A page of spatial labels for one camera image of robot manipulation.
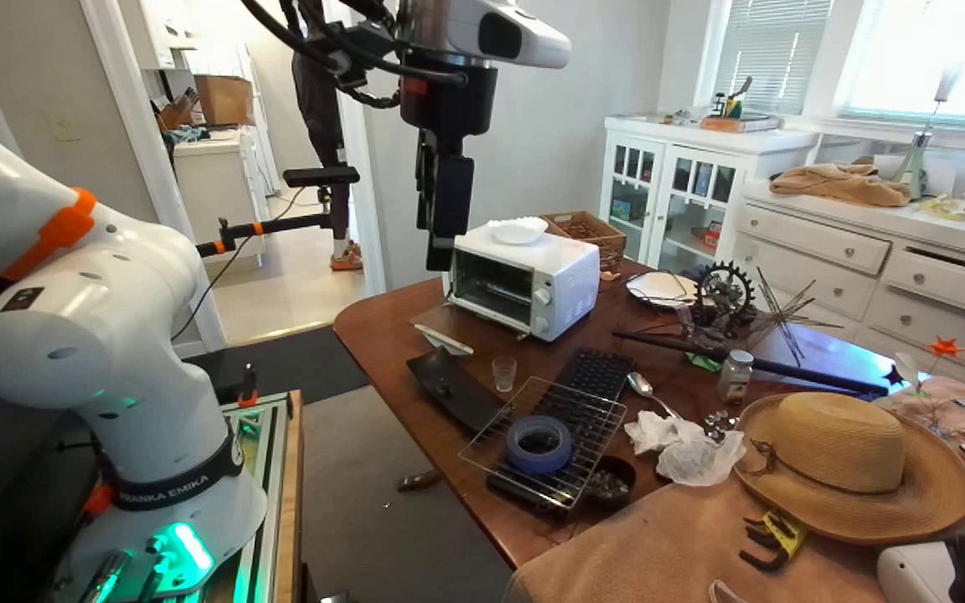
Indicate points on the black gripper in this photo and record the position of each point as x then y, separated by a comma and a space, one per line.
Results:
450, 185

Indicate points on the blue masking tape roll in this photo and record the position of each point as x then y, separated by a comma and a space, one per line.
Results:
516, 446

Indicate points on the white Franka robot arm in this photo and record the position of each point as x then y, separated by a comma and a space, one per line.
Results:
92, 324

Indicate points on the white scalloped bowl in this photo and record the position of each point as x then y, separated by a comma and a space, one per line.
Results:
516, 231

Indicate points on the white flat plastic strip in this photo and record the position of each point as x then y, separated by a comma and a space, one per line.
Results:
445, 340

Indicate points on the white toaster oven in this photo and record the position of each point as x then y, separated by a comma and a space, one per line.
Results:
569, 296

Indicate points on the clear shot glass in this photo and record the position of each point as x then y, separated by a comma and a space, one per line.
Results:
504, 375

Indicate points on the brown wicker basket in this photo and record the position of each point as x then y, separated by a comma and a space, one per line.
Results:
595, 231

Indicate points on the person in dark trousers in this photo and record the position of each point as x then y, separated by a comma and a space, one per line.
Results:
334, 136

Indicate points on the dark floor mat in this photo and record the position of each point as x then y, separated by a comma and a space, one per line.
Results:
294, 363

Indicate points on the black computer keyboard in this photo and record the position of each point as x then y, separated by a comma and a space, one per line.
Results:
602, 369

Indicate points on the white plate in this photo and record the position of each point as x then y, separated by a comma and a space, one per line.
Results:
662, 289

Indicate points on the small dark floor object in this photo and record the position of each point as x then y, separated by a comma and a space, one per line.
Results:
419, 481

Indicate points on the metal spoon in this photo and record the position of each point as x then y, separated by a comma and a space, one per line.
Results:
637, 384

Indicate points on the long black rod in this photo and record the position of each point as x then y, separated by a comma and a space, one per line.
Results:
662, 343

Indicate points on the cardboard box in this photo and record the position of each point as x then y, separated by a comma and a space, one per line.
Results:
226, 101

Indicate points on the crumpled white tissue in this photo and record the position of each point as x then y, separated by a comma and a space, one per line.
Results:
656, 429

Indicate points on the aluminium and wood robot stand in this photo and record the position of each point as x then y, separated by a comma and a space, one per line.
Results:
284, 481

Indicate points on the small dark round dish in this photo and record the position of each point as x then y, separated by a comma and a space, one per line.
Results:
615, 484

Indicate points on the black gear ornament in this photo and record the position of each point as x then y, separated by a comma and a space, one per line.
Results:
728, 302

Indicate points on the white glass-door cabinet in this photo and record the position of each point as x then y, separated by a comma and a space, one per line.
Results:
728, 140

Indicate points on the small glass jar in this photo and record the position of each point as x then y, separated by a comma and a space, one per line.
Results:
735, 375

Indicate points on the tray with pens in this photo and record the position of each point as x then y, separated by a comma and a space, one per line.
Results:
739, 120

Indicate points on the clear plastic bag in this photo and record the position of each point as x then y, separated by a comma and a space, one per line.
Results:
703, 455

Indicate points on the tan table cloth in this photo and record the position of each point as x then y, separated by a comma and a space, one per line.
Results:
662, 548

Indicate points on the white dresser with drawers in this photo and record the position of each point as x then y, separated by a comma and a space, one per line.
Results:
818, 247

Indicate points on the shiny purple board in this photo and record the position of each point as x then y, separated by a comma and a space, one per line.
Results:
828, 354

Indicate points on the brown crumpled cloth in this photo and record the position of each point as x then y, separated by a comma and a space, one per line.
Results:
838, 185

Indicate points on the yellow and black pliers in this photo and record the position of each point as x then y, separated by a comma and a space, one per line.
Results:
781, 535

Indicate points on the straw sun hat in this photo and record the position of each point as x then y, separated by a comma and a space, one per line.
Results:
838, 446

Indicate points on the glass vase with stem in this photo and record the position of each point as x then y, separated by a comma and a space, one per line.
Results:
927, 169

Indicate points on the orange paper flower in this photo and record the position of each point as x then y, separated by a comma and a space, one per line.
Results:
944, 350

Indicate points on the bright window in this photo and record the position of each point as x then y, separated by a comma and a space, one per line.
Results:
928, 54

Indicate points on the white rounded device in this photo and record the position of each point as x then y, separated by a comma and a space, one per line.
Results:
911, 571

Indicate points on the black camera boom stand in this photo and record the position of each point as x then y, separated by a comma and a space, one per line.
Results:
321, 176

